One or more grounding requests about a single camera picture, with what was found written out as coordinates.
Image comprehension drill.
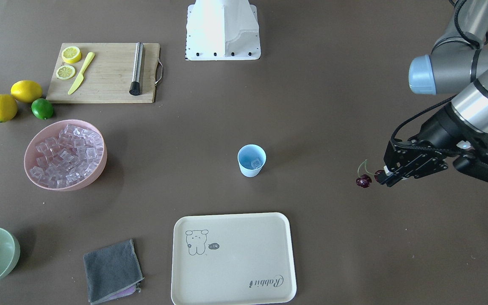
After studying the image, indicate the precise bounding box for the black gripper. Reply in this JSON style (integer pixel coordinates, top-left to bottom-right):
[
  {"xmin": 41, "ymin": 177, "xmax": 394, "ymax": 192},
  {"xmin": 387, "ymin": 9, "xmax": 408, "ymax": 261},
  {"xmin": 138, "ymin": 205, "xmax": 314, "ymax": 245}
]
[{"xmin": 380, "ymin": 104, "xmax": 479, "ymax": 187}]

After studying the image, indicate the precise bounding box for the dark red cherry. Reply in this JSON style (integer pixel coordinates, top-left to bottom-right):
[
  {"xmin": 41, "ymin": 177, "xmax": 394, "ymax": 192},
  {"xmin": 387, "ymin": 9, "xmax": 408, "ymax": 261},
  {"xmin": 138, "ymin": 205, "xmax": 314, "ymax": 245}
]
[
  {"xmin": 355, "ymin": 159, "xmax": 373, "ymax": 189},
  {"xmin": 374, "ymin": 169, "xmax": 388, "ymax": 185}
]

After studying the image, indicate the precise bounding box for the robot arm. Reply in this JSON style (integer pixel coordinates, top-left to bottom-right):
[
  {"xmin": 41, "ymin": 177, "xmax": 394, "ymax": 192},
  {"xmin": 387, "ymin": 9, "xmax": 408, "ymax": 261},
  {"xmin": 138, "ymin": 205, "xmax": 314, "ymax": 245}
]
[{"xmin": 374, "ymin": 0, "xmax": 488, "ymax": 187}]

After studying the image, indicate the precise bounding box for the blue plastic cup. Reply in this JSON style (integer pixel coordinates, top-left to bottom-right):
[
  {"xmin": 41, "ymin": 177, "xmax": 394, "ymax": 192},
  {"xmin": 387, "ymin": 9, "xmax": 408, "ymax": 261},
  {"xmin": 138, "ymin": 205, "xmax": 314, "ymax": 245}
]
[{"xmin": 237, "ymin": 144, "xmax": 266, "ymax": 177}]

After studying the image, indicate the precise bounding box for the pink bowl of ice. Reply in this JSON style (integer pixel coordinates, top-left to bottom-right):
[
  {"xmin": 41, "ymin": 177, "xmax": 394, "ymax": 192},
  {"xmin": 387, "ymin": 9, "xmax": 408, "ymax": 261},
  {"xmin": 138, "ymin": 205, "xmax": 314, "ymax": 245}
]
[{"xmin": 24, "ymin": 119, "xmax": 108, "ymax": 191}]

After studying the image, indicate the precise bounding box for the cream rabbit tray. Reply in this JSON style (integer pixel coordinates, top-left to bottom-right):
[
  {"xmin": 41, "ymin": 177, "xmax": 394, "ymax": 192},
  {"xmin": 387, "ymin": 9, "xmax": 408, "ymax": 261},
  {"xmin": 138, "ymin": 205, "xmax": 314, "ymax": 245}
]
[{"xmin": 171, "ymin": 212, "xmax": 297, "ymax": 305}]

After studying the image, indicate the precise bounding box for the steel muddler black cap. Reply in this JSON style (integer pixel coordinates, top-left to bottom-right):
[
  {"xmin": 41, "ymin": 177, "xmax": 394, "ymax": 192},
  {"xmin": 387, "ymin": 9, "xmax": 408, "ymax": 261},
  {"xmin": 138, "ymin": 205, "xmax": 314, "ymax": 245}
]
[{"xmin": 128, "ymin": 42, "xmax": 144, "ymax": 96}]

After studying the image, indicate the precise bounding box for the grey folded cloth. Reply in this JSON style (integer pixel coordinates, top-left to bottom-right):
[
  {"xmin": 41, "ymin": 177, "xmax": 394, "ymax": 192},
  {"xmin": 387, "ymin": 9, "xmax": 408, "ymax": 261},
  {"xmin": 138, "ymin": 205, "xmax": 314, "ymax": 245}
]
[{"xmin": 83, "ymin": 239, "xmax": 144, "ymax": 305}]

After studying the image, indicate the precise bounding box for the bamboo cutting board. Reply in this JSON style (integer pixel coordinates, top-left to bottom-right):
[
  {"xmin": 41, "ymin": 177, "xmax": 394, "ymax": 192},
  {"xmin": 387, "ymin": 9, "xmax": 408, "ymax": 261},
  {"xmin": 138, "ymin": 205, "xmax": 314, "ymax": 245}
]
[{"xmin": 46, "ymin": 43, "xmax": 162, "ymax": 104}]

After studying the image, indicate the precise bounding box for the yellow plastic knife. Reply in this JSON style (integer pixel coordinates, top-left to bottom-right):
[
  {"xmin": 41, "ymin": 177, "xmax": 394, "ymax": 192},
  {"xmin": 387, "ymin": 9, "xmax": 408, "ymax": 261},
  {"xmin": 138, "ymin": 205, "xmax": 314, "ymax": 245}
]
[{"xmin": 67, "ymin": 52, "xmax": 95, "ymax": 95}]

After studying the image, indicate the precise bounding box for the lemon half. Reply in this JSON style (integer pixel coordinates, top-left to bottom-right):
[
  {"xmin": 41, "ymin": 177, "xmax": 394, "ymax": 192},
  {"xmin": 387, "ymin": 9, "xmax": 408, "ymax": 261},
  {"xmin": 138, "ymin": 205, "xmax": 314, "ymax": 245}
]
[
  {"xmin": 61, "ymin": 46, "xmax": 82, "ymax": 64},
  {"xmin": 55, "ymin": 64, "xmax": 76, "ymax": 80}
]

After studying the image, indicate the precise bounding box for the green lime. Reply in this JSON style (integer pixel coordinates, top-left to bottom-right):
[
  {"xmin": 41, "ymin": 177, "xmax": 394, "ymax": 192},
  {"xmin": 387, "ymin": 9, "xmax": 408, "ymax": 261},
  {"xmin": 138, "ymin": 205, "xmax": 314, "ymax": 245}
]
[{"xmin": 31, "ymin": 98, "xmax": 54, "ymax": 120}]

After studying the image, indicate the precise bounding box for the whole yellow lemon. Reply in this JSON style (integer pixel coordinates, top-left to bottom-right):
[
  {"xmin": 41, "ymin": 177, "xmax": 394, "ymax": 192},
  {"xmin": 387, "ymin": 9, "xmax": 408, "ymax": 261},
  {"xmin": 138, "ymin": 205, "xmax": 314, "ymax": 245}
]
[
  {"xmin": 11, "ymin": 80, "xmax": 43, "ymax": 103},
  {"xmin": 0, "ymin": 94, "xmax": 19, "ymax": 123}
]

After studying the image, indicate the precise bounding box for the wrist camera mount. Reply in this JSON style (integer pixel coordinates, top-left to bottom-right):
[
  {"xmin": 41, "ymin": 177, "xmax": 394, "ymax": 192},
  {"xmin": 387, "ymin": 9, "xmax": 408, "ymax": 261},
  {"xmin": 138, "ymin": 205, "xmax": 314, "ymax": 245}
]
[{"xmin": 453, "ymin": 133, "xmax": 488, "ymax": 182}]

